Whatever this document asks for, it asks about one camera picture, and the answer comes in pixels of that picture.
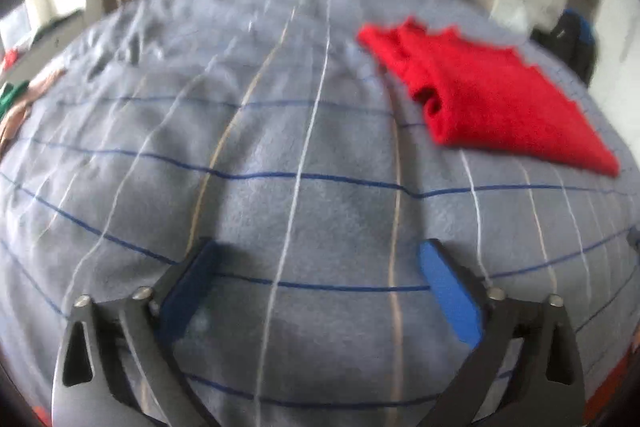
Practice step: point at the blue cloth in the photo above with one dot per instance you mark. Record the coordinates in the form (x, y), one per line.
(586, 32)

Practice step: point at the green cloth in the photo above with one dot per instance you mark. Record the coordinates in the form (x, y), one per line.
(11, 99)

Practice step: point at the red sweater with white print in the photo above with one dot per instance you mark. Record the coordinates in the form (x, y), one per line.
(495, 102)

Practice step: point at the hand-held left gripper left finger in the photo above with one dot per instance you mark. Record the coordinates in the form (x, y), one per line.
(192, 287)

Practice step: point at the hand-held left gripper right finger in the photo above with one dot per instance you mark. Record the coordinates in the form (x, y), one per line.
(450, 292)

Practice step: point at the orange fleece clothing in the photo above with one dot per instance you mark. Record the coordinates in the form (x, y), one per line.
(607, 389)

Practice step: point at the beige cloth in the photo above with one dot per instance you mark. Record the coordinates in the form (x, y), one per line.
(30, 107)

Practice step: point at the grey striped blanket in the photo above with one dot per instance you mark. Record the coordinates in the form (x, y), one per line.
(280, 147)

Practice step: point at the white desk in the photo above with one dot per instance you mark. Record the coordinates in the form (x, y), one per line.
(40, 42)

